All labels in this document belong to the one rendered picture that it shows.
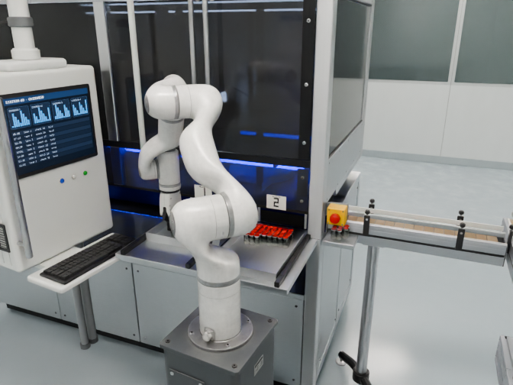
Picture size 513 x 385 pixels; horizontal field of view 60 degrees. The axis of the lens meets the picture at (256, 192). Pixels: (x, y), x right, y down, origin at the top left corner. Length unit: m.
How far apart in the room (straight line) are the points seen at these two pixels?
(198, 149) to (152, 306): 1.36
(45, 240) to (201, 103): 0.96
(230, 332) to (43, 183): 1.01
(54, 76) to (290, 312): 1.38
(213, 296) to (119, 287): 1.32
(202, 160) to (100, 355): 1.75
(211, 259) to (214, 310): 0.16
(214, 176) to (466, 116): 5.33
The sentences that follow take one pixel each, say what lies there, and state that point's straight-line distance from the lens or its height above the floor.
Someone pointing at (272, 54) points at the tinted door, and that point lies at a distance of 1.74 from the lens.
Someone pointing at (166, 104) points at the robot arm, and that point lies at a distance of 1.33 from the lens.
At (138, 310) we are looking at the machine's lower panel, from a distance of 2.52.
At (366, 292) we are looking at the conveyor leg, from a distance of 2.10.
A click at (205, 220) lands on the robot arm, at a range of 1.12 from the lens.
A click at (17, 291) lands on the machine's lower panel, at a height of 0.21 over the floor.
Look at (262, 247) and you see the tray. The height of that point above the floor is 0.88.
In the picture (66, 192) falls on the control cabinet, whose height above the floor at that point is 1.06.
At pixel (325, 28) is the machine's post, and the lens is 1.67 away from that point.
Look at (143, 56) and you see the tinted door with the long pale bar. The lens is 2.00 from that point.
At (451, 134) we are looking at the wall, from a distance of 6.37.
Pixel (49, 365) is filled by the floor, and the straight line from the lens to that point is 2.80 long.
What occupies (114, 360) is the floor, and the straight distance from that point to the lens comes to 2.71.
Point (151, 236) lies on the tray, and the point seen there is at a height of 0.90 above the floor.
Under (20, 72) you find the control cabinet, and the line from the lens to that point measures 1.86.
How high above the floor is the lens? 1.70
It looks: 20 degrees down
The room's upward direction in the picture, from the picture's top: straight up
